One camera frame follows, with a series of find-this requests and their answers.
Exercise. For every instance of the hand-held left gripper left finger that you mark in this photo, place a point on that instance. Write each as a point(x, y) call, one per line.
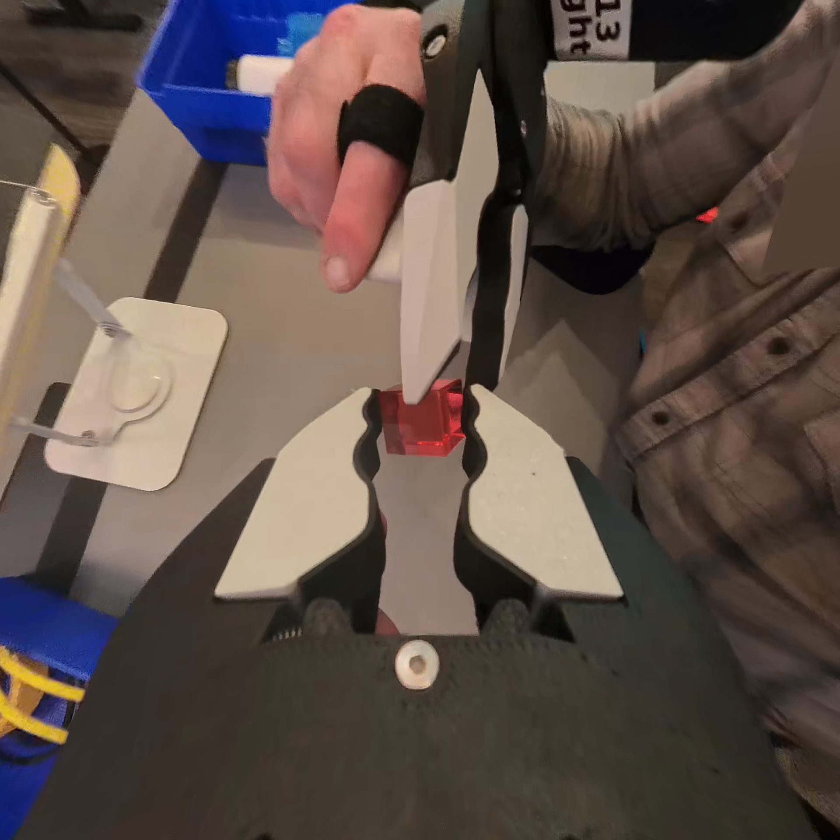
point(308, 518)

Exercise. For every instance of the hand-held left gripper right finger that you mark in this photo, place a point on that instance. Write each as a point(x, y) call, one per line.
point(531, 518)

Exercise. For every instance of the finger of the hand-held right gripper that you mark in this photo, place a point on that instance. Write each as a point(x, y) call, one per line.
point(426, 295)
point(518, 262)

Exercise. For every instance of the red transparent cube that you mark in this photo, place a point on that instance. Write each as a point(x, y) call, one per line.
point(426, 426)

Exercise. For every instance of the person's right forearm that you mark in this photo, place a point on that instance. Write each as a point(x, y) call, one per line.
point(656, 144)

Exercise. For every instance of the person's right hand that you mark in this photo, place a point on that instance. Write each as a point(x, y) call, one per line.
point(308, 98)

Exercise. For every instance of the light blue item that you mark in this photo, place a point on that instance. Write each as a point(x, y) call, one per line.
point(298, 33)

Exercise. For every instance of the white marker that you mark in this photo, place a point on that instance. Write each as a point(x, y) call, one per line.
point(262, 75)

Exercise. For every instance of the blue plastic bin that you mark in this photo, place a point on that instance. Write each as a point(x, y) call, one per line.
point(197, 98)
point(39, 610)

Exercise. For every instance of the wooden board with black panel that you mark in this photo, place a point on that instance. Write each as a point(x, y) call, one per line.
point(33, 249)

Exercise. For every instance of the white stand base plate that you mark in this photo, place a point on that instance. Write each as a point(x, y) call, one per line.
point(164, 407)

